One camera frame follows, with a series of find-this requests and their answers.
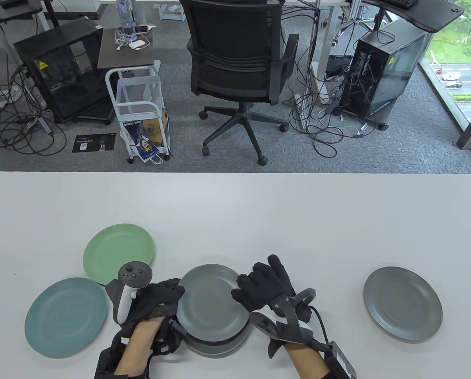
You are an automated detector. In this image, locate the black cable tangle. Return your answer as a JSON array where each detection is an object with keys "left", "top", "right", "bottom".
[
  {"left": 289, "top": 59, "right": 378, "bottom": 158},
  {"left": 0, "top": 36, "right": 68, "bottom": 156}
]

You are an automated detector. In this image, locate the white plastic basket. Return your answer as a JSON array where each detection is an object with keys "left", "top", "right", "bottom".
[{"left": 158, "top": 3, "right": 188, "bottom": 21}]

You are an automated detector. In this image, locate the grey left hand controller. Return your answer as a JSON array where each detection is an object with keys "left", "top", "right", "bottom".
[{"left": 105, "top": 262, "right": 153, "bottom": 325}]

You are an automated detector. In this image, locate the black leaflet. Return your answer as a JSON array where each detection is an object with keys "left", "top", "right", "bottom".
[{"left": 72, "top": 134, "right": 116, "bottom": 154}]

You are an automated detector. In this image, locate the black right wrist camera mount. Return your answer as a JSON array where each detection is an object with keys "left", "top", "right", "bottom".
[{"left": 310, "top": 306, "right": 357, "bottom": 379}]

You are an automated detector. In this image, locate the dark desk with white legs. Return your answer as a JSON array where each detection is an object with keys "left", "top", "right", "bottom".
[{"left": 0, "top": 0, "right": 48, "bottom": 34}]

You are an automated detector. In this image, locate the grey power strip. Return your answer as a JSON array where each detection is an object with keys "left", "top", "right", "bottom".
[{"left": 25, "top": 116, "right": 53, "bottom": 135}]

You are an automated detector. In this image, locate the grey plate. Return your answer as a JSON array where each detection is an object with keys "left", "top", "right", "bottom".
[
  {"left": 182, "top": 324, "right": 253, "bottom": 358},
  {"left": 363, "top": 266, "right": 443, "bottom": 342},
  {"left": 176, "top": 264, "right": 251, "bottom": 343}
]

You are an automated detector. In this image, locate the grey right hand controller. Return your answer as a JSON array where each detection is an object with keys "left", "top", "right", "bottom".
[{"left": 249, "top": 288, "right": 315, "bottom": 348}]

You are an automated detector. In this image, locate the brown paper bag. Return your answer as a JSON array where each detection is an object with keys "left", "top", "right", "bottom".
[{"left": 141, "top": 111, "right": 169, "bottom": 147}]

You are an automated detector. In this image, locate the teal plate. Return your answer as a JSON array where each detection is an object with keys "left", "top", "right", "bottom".
[
  {"left": 25, "top": 277, "right": 108, "bottom": 359},
  {"left": 186, "top": 336, "right": 253, "bottom": 359}
]

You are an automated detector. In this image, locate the black computer tower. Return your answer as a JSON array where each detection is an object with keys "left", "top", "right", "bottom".
[{"left": 340, "top": 18, "right": 431, "bottom": 131}]

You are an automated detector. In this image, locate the white rolling cart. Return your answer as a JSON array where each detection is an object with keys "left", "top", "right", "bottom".
[{"left": 105, "top": 61, "right": 172, "bottom": 164}]

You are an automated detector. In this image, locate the person's left forearm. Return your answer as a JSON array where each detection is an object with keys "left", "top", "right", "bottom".
[{"left": 113, "top": 318, "right": 165, "bottom": 377}]

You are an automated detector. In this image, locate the person's right hand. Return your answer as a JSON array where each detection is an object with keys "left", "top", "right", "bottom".
[{"left": 231, "top": 255, "right": 311, "bottom": 322}]

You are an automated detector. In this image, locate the person's right forearm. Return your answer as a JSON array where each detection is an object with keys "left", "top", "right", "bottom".
[{"left": 285, "top": 341, "right": 330, "bottom": 379}]

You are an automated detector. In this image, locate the green plate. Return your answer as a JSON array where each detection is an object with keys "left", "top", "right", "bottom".
[{"left": 83, "top": 224, "right": 155, "bottom": 286}]

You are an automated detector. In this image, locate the person's left hand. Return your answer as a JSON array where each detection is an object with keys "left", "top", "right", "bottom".
[{"left": 121, "top": 278, "right": 185, "bottom": 348}]

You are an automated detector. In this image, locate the white charger with cable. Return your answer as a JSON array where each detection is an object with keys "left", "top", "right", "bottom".
[{"left": 115, "top": 31, "right": 147, "bottom": 51}]

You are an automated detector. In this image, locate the glass window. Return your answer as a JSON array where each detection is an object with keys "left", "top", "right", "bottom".
[{"left": 419, "top": 0, "right": 471, "bottom": 133}]

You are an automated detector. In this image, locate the black curved desk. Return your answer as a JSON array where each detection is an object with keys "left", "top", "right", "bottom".
[{"left": 362, "top": 0, "right": 465, "bottom": 33}]

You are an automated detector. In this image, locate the grey hand controller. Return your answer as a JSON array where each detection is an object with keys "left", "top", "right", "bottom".
[
  {"left": 249, "top": 288, "right": 315, "bottom": 348},
  {"left": 105, "top": 262, "right": 153, "bottom": 325}
]

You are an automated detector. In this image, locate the dark wooden side table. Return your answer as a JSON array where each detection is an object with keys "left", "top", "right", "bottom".
[{"left": 97, "top": 27, "right": 161, "bottom": 71}]

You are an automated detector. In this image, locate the black office chair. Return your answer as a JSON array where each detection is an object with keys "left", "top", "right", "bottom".
[{"left": 179, "top": 0, "right": 300, "bottom": 166}]

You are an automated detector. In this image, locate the blue printed bag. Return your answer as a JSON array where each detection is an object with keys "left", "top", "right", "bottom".
[{"left": 121, "top": 118, "right": 164, "bottom": 163}]

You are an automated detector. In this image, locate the black glass computer case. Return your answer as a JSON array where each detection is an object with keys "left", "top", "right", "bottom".
[{"left": 13, "top": 17, "right": 115, "bottom": 125}]

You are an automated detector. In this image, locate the clear water bottle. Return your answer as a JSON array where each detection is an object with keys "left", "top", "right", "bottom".
[{"left": 116, "top": 0, "right": 137, "bottom": 42}]

